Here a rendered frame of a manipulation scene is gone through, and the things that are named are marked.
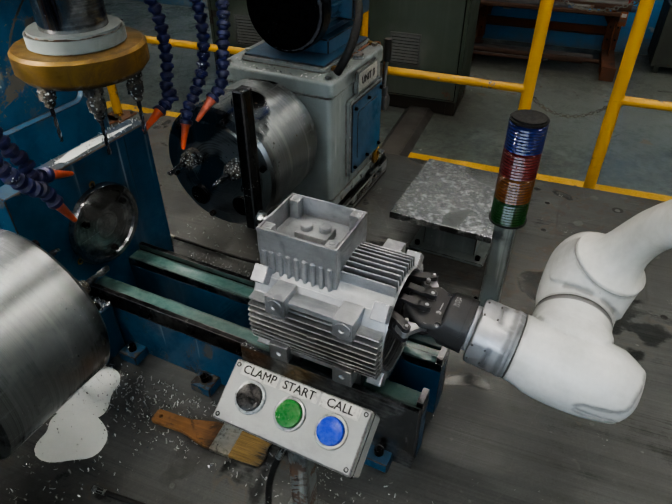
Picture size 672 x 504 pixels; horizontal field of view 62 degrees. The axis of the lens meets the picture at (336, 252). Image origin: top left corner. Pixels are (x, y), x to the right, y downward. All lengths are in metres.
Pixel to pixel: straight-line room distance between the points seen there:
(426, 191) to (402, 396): 0.58
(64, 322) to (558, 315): 0.61
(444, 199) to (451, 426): 0.52
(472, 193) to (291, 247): 0.64
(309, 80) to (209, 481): 0.77
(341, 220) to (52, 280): 0.38
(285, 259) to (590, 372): 0.40
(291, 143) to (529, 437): 0.67
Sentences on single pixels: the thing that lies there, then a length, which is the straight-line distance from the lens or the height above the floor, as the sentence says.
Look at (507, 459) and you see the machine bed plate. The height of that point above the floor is 0.80.
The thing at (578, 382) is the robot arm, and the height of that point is 1.05.
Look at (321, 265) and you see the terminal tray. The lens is 0.73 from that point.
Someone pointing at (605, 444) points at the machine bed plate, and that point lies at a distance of 1.02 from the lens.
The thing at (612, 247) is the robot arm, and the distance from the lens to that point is 0.80.
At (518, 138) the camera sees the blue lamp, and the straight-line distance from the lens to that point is 0.91.
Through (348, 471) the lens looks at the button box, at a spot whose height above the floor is 1.05.
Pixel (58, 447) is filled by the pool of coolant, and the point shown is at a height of 0.80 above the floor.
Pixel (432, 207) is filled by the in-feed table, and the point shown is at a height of 0.92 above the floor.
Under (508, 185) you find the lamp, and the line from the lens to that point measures 0.95.
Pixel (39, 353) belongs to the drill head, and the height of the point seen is 1.08.
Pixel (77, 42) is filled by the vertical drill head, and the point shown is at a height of 1.35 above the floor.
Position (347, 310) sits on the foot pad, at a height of 1.08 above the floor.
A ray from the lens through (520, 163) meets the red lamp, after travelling 0.93.
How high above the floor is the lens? 1.57
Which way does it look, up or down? 37 degrees down
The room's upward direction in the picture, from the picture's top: straight up
